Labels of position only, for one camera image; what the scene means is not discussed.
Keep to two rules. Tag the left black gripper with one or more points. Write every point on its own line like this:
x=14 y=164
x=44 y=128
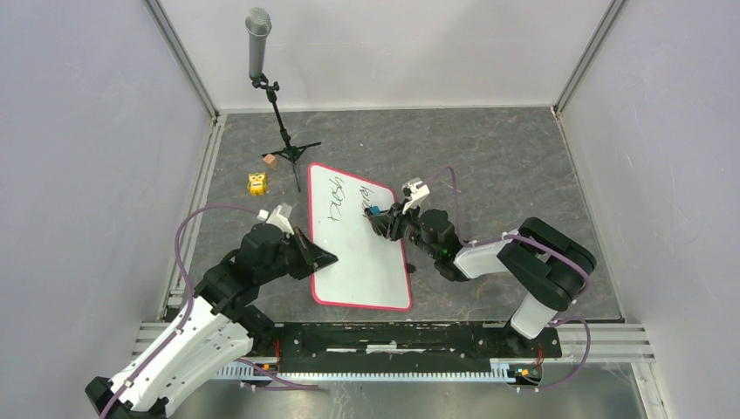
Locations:
x=314 y=257

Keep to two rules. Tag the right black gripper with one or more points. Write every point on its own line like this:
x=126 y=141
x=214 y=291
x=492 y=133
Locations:
x=390 y=225

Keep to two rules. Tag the pink framed whiteboard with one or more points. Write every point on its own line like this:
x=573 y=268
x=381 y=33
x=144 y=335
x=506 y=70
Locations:
x=371 y=271

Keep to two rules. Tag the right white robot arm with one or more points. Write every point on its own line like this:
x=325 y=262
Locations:
x=553 y=269

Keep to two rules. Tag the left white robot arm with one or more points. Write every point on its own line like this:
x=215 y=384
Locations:
x=219 y=324

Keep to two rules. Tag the yellow owl toy block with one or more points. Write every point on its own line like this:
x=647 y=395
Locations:
x=257 y=183

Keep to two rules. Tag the black microphone tripod stand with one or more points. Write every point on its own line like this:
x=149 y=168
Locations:
x=289 y=152

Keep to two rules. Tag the wooden cube near tripod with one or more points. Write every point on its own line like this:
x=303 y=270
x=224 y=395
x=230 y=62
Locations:
x=271 y=161

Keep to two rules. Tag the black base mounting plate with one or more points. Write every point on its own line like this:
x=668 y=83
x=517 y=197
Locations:
x=401 y=347

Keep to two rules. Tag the silver microphone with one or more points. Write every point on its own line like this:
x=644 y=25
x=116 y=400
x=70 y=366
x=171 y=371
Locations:
x=258 y=25

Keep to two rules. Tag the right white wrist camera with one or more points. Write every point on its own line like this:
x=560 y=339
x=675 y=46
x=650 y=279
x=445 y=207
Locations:
x=415 y=192

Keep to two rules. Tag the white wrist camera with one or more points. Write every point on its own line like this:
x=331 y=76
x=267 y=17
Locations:
x=279 y=217
x=415 y=192

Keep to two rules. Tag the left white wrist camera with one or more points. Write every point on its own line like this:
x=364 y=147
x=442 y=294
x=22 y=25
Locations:
x=279 y=217

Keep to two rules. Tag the aluminium frame rail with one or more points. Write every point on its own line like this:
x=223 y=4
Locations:
x=610 y=343

